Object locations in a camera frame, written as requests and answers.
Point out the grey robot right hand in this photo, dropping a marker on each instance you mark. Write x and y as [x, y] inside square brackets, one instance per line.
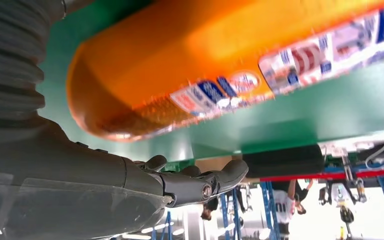
[62, 192]

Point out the orange detergent bottle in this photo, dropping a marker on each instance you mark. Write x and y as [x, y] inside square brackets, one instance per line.
[165, 56]

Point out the green plastic crate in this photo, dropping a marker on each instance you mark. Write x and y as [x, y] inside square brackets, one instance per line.
[178, 165]

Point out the person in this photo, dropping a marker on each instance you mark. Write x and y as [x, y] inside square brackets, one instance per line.
[210, 207]
[284, 205]

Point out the brown cardboard box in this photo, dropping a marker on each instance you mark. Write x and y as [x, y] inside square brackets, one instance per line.
[215, 164]

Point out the black carrying case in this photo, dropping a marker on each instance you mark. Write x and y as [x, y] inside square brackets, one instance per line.
[278, 162]

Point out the red metal beam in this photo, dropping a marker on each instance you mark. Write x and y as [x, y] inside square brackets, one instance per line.
[344, 174]

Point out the white humanoid robot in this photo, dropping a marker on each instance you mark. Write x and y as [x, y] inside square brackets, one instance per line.
[346, 215]

